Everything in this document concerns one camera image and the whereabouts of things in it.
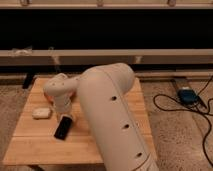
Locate white soap bar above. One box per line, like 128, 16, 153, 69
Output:
32, 107, 52, 119

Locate orange bowl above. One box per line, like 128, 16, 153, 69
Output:
44, 91, 53, 103

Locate black cable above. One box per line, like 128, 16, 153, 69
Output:
152, 75, 213, 168

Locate blue power adapter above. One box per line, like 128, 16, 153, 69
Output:
178, 89, 198, 105

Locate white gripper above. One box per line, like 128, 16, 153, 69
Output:
53, 96, 75, 122

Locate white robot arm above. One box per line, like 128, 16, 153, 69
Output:
43, 63, 159, 171

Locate wooden table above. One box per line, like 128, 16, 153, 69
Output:
3, 78, 156, 166

